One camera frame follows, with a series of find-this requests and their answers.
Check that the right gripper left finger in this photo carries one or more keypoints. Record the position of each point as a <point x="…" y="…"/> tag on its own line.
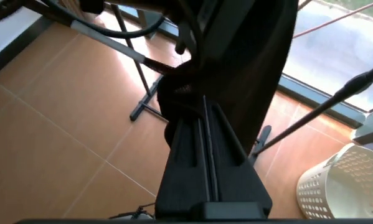
<point x="180" y="186"/>

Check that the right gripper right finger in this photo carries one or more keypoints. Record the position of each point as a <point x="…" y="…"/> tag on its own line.
<point x="242" y="189"/>

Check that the black garment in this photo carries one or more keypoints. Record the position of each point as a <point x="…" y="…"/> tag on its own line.
<point x="251" y="77"/>

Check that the pink clothes hanger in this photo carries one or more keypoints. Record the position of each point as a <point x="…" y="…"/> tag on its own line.
<point x="338" y="18"/>

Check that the white laundry basket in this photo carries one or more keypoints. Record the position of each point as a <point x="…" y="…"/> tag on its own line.
<point x="348" y="186"/>

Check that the black clothes rack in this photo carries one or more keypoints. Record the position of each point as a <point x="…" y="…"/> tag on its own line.
<point x="357" y="84"/>

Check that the window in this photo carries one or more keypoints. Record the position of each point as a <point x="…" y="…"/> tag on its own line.
<point x="338" y="53"/>

